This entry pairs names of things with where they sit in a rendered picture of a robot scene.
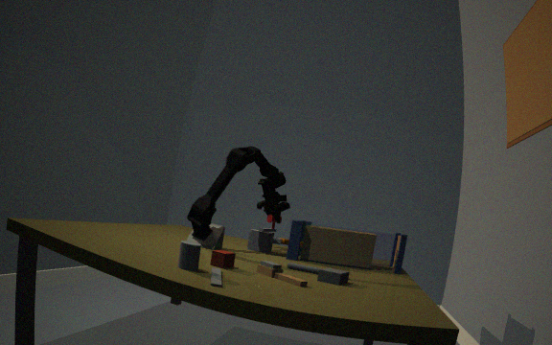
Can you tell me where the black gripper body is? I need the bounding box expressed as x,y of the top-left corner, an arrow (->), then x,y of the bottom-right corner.
257,191 -> 290,212

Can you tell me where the grey flat bar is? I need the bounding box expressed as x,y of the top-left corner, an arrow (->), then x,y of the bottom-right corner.
211,267 -> 221,287

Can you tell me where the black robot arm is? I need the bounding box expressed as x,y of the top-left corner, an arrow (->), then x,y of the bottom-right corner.
187,146 -> 286,241

